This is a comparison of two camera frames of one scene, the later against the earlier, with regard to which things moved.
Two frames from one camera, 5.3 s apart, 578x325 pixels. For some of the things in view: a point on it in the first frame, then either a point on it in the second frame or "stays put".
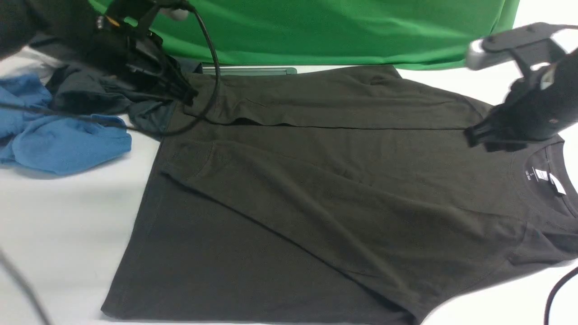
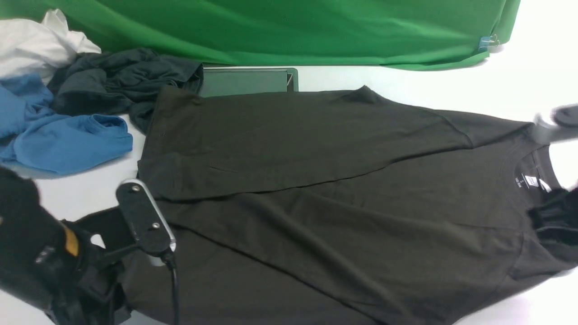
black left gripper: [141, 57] -> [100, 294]
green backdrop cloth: [337, 33] stays put
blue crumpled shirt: [52, 142] stays put
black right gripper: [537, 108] -> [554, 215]
